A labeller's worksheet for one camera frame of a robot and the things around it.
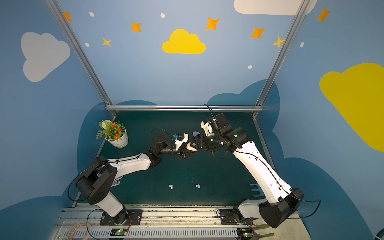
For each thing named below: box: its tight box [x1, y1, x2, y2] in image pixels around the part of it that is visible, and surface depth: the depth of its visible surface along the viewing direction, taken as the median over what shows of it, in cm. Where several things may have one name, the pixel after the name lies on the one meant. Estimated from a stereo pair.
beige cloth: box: [253, 214, 312, 240], surface depth 71 cm
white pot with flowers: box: [96, 119, 129, 148], surface depth 95 cm
